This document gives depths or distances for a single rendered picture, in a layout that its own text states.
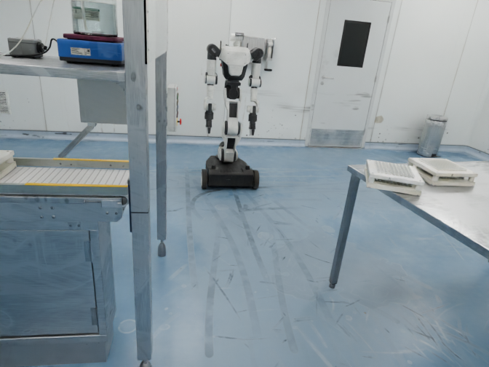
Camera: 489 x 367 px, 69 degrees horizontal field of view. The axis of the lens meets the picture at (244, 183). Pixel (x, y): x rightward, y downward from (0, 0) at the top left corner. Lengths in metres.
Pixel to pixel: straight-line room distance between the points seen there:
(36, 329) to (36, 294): 0.19
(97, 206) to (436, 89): 5.67
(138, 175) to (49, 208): 0.37
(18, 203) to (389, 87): 5.28
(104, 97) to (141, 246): 0.58
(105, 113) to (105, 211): 0.38
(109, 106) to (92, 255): 0.59
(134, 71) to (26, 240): 0.80
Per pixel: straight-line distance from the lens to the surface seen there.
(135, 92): 1.18
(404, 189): 1.83
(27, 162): 1.71
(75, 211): 1.43
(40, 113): 5.39
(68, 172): 1.62
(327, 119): 5.57
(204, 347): 1.96
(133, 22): 1.16
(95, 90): 1.49
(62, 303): 1.74
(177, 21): 4.99
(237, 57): 3.51
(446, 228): 1.63
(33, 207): 1.46
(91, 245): 1.53
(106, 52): 1.32
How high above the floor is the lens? 1.44
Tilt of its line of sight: 22 degrees down
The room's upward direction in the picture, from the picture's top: 5 degrees clockwise
